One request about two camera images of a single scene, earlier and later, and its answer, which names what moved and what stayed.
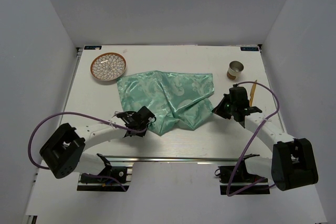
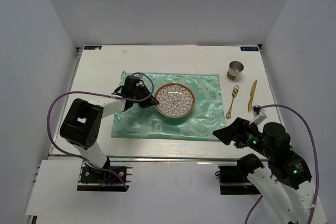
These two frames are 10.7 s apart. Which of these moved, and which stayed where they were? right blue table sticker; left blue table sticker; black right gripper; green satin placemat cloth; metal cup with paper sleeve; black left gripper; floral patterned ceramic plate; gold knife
Moved: green satin placemat cloth; black left gripper; floral patterned ceramic plate; black right gripper
Stayed: gold knife; right blue table sticker; metal cup with paper sleeve; left blue table sticker
